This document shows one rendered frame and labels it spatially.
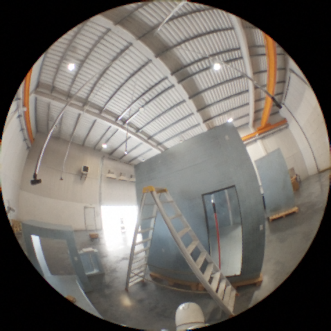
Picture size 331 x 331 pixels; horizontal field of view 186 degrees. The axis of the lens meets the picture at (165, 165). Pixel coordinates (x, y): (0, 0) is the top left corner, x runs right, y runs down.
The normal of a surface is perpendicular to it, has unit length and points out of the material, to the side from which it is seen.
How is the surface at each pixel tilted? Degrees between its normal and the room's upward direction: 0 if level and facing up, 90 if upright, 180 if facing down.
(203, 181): 90
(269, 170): 90
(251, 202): 90
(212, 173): 90
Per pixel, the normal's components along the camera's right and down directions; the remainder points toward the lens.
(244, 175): -0.58, -0.23
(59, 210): 0.80, -0.33
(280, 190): -0.82, -0.11
